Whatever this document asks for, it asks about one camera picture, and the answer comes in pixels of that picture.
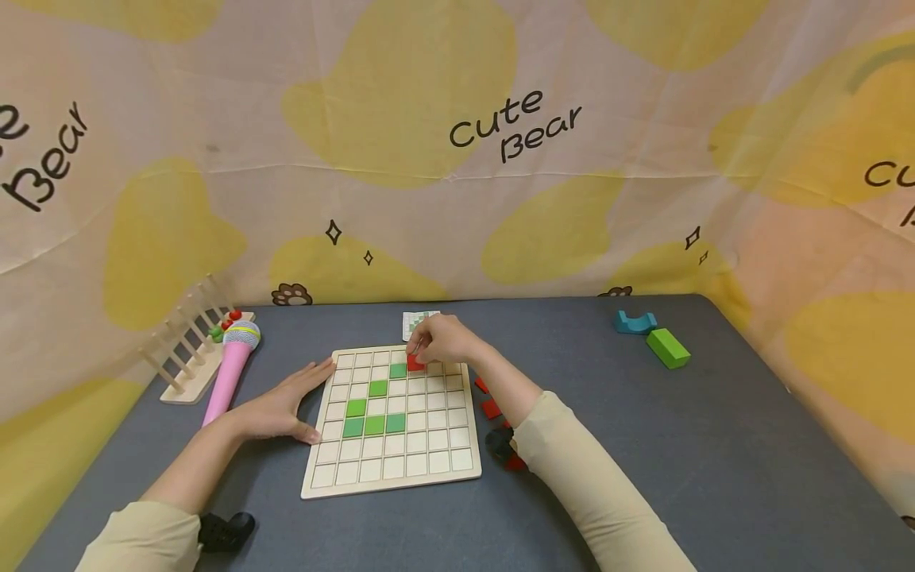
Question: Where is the person's left hand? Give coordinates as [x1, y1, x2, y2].
[229, 358, 337, 445]

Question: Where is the person's right hand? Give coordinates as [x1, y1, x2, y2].
[405, 313, 492, 369]

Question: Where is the wooden grid board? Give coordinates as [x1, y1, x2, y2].
[300, 344, 483, 501]

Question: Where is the person's right forearm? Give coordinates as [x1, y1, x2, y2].
[468, 353, 698, 572]

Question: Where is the person's left forearm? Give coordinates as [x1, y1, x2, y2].
[74, 415, 248, 572]

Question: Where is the pattern card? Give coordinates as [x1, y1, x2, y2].
[402, 311, 442, 342]

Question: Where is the group of green square tiles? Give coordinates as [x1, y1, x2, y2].
[342, 362, 408, 439]

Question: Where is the black wrist band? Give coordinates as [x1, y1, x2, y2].
[485, 427, 517, 464]
[198, 512, 257, 554]

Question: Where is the pink toy microphone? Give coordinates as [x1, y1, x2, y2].
[201, 320, 262, 427]

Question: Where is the teal arch block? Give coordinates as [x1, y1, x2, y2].
[615, 310, 658, 335]

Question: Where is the wooden peg rack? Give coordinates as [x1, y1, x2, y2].
[138, 274, 257, 405]

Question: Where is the green rectangular block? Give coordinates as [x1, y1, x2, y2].
[646, 328, 693, 369]

